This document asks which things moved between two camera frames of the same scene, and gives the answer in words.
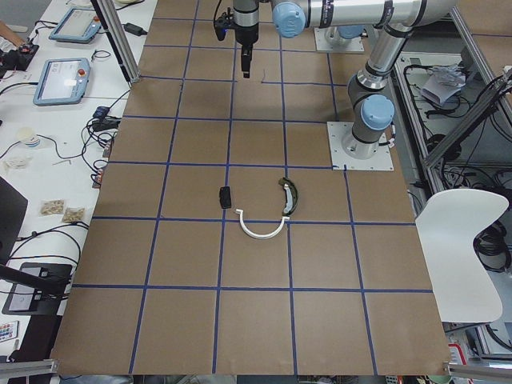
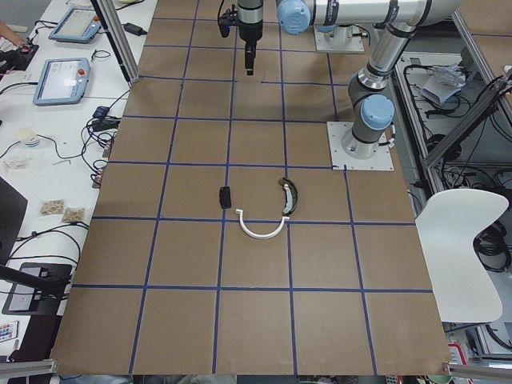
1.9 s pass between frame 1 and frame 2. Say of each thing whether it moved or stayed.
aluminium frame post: stayed
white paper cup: stayed
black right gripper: moved
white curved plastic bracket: stayed
